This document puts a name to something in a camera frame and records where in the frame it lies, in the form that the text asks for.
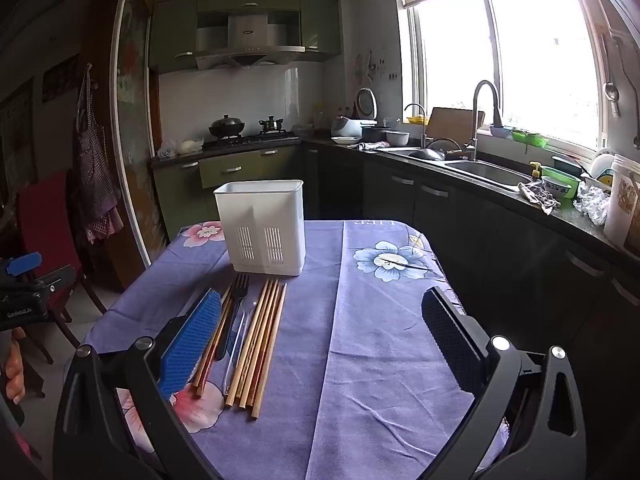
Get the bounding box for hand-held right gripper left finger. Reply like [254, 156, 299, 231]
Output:
[52, 287, 224, 480]

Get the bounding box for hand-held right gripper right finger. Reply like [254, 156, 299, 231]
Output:
[421, 286, 587, 480]

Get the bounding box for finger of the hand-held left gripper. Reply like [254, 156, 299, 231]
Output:
[15, 265, 77, 307]
[0, 252, 43, 278]

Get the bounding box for reddish brown chopstick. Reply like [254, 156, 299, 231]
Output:
[197, 287, 236, 392]
[191, 284, 232, 400]

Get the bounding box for light bamboo chopstick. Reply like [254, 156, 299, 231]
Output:
[233, 279, 273, 408]
[246, 280, 283, 413]
[240, 279, 278, 411]
[251, 283, 288, 420]
[225, 279, 268, 407]

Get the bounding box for white slotted utensil holder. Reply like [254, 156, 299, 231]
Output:
[214, 179, 307, 277]

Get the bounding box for person's left hand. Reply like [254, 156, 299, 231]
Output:
[0, 326, 27, 407]

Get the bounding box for red chair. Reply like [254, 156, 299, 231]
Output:
[15, 170, 108, 366]

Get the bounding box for clear plastic utensil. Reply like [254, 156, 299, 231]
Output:
[223, 300, 259, 388]

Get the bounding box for black fork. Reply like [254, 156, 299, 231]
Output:
[216, 273, 251, 362]

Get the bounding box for purple floral tablecloth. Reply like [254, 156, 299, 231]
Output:
[65, 217, 506, 480]

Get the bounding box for dark lower cabinets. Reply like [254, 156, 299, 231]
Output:
[300, 144, 640, 376]

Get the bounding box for checkered apron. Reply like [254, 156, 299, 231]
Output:
[75, 64, 126, 244]

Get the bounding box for sliding glass door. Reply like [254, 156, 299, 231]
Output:
[110, 0, 163, 267]

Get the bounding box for patterned dish rag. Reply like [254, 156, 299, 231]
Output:
[517, 182, 561, 215]

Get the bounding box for stainless steel sink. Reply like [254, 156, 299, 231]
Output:
[375, 144, 534, 192]

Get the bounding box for green lower cabinet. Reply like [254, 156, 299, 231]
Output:
[151, 145, 306, 241]

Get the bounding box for white plastic bags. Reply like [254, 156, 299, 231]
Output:
[157, 138, 204, 159]

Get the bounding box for blue patterned bowl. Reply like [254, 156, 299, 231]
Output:
[540, 175, 574, 200]

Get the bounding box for crumpled clear plastic bag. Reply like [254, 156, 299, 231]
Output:
[573, 184, 611, 226]

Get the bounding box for green plastic basin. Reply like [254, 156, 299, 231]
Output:
[539, 165, 582, 209]

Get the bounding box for black gas stove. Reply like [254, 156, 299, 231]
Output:
[202, 130, 301, 151]

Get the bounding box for white plastic bucket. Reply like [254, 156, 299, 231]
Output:
[603, 153, 640, 262]

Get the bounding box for green plastic containers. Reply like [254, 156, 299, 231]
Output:
[509, 128, 549, 149]

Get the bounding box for small chrome faucet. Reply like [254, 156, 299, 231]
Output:
[403, 103, 429, 147]

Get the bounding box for black lidded wok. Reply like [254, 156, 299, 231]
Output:
[208, 114, 247, 140]

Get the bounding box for wooden cutting board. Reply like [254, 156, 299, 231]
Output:
[425, 107, 486, 144]

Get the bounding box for white plates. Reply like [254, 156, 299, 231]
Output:
[587, 149, 617, 191]

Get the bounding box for tall chrome faucet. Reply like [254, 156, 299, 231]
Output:
[471, 79, 504, 161]

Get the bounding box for white rice cooker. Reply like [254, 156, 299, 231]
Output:
[330, 87, 378, 139]

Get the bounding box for green upper cabinets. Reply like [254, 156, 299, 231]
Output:
[149, 0, 344, 74]

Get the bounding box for kitchen window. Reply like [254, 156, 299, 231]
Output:
[406, 0, 610, 155]

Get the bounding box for hanging metal ladle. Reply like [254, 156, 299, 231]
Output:
[602, 35, 621, 119]

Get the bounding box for steel range hood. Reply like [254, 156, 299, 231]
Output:
[195, 14, 306, 69]

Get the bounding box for dark wall picture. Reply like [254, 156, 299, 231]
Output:
[42, 52, 84, 104]

